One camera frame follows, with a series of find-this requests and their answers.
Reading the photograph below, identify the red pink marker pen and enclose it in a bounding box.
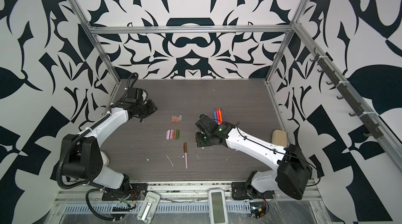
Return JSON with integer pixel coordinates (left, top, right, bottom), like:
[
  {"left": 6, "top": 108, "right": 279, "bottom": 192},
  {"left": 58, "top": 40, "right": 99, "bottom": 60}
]
[{"left": 216, "top": 109, "right": 220, "bottom": 124}]

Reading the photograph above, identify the orange marker pen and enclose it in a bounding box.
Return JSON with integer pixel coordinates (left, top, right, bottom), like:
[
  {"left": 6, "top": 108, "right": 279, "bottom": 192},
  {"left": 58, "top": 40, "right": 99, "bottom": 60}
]
[{"left": 218, "top": 109, "right": 223, "bottom": 123}]

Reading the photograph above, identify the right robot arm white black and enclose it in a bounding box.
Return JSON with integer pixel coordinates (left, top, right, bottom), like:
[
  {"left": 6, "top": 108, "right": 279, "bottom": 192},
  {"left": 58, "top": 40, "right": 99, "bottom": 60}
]
[{"left": 195, "top": 114, "right": 313, "bottom": 201}]

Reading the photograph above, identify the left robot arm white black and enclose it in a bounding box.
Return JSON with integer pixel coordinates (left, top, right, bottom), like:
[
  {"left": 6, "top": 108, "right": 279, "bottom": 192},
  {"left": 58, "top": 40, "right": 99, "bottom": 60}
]
[{"left": 56, "top": 88, "right": 157, "bottom": 194}]

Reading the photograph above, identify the dark brown marker pen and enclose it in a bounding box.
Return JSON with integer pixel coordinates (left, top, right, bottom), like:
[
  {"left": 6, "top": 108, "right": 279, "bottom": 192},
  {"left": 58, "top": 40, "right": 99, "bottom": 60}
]
[{"left": 183, "top": 142, "right": 188, "bottom": 169}]

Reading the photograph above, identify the beige whiteboard eraser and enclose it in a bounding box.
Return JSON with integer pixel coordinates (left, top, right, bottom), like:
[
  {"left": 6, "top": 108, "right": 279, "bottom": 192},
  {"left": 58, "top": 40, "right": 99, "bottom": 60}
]
[{"left": 271, "top": 129, "right": 288, "bottom": 147}]

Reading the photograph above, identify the white handheld display device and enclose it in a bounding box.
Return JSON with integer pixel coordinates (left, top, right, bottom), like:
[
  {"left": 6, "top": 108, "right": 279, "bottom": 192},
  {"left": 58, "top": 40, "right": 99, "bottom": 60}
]
[{"left": 208, "top": 188, "right": 229, "bottom": 224}]

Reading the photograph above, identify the small green led circuit board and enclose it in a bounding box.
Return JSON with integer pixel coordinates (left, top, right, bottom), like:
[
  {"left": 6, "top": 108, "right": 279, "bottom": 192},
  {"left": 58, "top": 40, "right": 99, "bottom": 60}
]
[{"left": 250, "top": 201, "right": 269, "bottom": 219}]

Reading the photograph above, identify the white grey remote device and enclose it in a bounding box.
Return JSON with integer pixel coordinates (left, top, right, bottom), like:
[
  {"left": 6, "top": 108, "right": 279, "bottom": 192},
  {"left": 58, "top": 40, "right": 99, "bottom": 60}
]
[{"left": 137, "top": 192, "right": 161, "bottom": 224}]

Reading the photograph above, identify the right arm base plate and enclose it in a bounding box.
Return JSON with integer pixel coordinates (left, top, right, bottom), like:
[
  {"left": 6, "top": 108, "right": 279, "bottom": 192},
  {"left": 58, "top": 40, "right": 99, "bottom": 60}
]
[{"left": 231, "top": 182, "right": 275, "bottom": 201}]

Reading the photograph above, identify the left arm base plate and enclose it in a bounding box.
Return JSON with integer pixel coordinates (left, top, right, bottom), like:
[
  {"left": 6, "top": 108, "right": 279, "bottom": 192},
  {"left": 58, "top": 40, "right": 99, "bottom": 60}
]
[{"left": 102, "top": 183, "right": 148, "bottom": 201}]

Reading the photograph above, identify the black corrugated cable hose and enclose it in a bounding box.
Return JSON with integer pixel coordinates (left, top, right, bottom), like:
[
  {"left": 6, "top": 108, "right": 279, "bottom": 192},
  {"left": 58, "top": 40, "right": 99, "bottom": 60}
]
[{"left": 85, "top": 187, "right": 136, "bottom": 221}]

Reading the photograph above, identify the aluminium frame front rail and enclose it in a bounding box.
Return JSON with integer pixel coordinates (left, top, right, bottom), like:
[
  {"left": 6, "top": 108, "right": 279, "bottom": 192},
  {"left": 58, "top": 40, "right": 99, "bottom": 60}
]
[{"left": 54, "top": 181, "right": 322, "bottom": 203}]

